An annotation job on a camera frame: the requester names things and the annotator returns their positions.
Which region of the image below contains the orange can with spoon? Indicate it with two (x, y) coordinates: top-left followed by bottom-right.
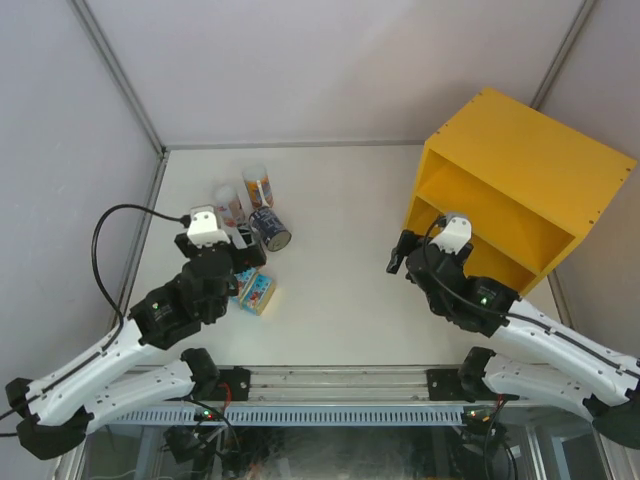
(242, 165), (274, 209)

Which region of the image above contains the yellow wooden shelf cabinet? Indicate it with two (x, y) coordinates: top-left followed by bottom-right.
(404, 88), (637, 295)

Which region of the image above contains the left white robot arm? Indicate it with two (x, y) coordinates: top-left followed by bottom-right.
(5, 227), (266, 460)

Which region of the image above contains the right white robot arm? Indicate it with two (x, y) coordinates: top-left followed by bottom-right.
(386, 230), (639, 449)

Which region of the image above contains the blue luncheon meat tin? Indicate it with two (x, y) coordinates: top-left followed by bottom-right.
(240, 273), (276, 316)
(231, 268), (258, 305)

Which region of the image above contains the white porridge can upright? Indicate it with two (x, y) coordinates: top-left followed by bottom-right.
(214, 184), (246, 228)

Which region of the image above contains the dark blue tin can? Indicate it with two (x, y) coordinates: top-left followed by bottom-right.
(249, 206), (292, 252)

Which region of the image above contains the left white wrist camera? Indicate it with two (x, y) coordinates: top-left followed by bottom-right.
(187, 205), (231, 248)

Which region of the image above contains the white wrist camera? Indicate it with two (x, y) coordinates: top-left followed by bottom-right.
(187, 205), (231, 248)
(429, 213), (472, 255)

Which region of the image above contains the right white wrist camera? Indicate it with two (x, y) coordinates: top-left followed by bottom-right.
(429, 213), (472, 255)

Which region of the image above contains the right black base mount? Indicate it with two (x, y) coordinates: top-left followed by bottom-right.
(426, 368), (468, 401)

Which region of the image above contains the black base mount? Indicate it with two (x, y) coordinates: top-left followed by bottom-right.
(211, 366), (251, 401)
(426, 368), (468, 401)

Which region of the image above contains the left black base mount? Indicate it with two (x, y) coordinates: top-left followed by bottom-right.
(211, 366), (251, 401)

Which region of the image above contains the aluminium frame rail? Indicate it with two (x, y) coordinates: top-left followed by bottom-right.
(119, 364), (481, 401)

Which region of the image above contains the grey slotted cable duct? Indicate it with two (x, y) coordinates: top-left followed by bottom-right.
(110, 405), (492, 427)

